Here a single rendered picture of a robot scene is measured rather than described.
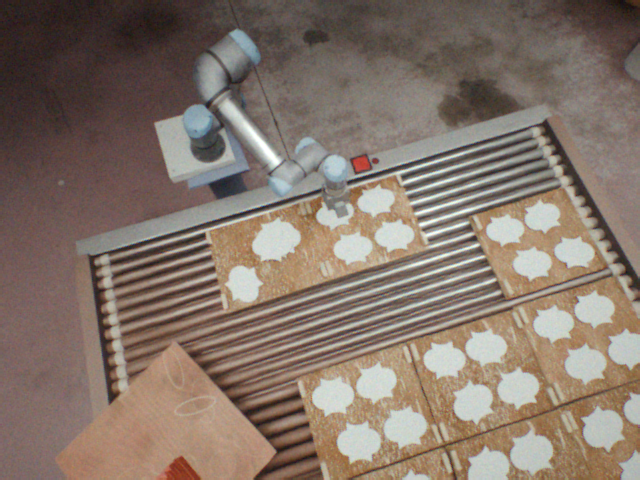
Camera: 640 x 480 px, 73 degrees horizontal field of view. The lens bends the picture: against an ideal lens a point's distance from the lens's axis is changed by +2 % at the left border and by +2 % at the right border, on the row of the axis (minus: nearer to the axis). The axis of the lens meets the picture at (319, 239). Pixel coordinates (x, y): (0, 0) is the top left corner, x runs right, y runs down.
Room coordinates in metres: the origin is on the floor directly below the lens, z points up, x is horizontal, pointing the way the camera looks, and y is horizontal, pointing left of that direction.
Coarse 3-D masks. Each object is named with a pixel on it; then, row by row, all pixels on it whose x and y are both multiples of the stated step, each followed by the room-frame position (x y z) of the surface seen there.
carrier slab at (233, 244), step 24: (264, 216) 0.68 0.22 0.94; (288, 216) 0.67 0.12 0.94; (216, 240) 0.59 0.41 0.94; (240, 240) 0.59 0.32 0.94; (312, 240) 0.56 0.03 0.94; (216, 264) 0.49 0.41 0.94; (240, 264) 0.49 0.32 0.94; (264, 264) 0.48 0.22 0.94; (288, 264) 0.47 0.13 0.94; (312, 264) 0.46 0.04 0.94; (264, 288) 0.38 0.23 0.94; (288, 288) 0.37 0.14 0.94
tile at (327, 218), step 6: (324, 204) 0.71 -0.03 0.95; (348, 204) 0.70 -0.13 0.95; (324, 210) 0.68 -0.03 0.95; (348, 210) 0.67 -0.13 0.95; (318, 216) 0.66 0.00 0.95; (324, 216) 0.65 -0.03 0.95; (330, 216) 0.65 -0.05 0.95; (336, 216) 0.65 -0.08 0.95; (348, 216) 0.65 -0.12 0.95; (324, 222) 0.63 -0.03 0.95; (330, 222) 0.63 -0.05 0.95; (336, 222) 0.62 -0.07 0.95; (342, 222) 0.62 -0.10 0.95; (330, 228) 0.60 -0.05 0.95
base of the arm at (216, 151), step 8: (192, 144) 1.01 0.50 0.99; (216, 144) 1.00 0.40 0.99; (224, 144) 1.03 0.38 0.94; (192, 152) 1.00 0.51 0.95; (200, 152) 0.98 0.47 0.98; (208, 152) 0.97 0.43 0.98; (216, 152) 0.98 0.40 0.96; (224, 152) 1.01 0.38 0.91; (200, 160) 0.97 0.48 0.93; (208, 160) 0.96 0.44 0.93; (216, 160) 0.97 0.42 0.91
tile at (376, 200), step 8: (368, 192) 0.74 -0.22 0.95; (376, 192) 0.74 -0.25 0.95; (384, 192) 0.74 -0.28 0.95; (360, 200) 0.71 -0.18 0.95; (368, 200) 0.71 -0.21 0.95; (376, 200) 0.70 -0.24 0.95; (384, 200) 0.70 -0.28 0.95; (392, 200) 0.70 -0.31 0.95; (360, 208) 0.68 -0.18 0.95; (368, 208) 0.67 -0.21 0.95; (376, 208) 0.67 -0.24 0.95; (384, 208) 0.67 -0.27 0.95
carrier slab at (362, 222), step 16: (352, 192) 0.75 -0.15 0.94; (400, 192) 0.74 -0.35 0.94; (320, 208) 0.70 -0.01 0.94; (400, 208) 0.66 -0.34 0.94; (320, 224) 0.63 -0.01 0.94; (352, 224) 0.61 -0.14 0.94; (368, 224) 0.61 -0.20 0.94; (416, 224) 0.59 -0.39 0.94; (320, 240) 0.56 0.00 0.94; (336, 240) 0.55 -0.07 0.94; (416, 240) 0.52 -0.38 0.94; (336, 256) 0.48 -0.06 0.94; (368, 256) 0.47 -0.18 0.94; (384, 256) 0.47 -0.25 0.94; (400, 256) 0.46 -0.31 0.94; (336, 272) 0.42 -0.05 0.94; (352, 272) 0.42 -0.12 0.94
